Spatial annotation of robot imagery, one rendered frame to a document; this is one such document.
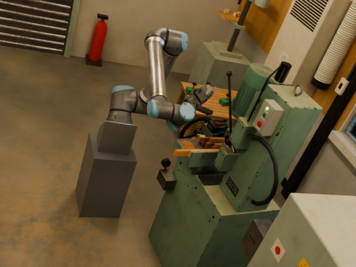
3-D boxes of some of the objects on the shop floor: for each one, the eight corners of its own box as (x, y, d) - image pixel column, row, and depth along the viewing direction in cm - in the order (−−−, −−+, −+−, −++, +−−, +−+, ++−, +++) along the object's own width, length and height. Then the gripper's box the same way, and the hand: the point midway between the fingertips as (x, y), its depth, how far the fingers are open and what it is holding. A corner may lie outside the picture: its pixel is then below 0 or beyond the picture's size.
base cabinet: (198, 229, 345) (231, 159, 308) (233, 291, 304) (276, 220, 268) (147, 234, 323) (175, 161, 286) (177, 303, 282) (215, 227, 245)
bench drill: (216, 96, 556) (266, -28, 474) (233, 123, 508) (293, -8, 427) (181, 91, 537) (228, -38, 455) (196, 119, 489) (251, -19, 408)
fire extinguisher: (99, 60, 538) (110, 14, 507) (101, 67, 524) (113, 20, 493) (85, 57, 531) (95, 10, 500) (86, 64, 517) (97, 17, 486)
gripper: (188, 99, 235) (213, 76, 244) (180, 101, 243) (204, 79, 252) (197, 112, 237) (221, 88, 246) (189, 113, 245) (212, 91, 254)
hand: (214, 89), depth 249 cm, fingers closed
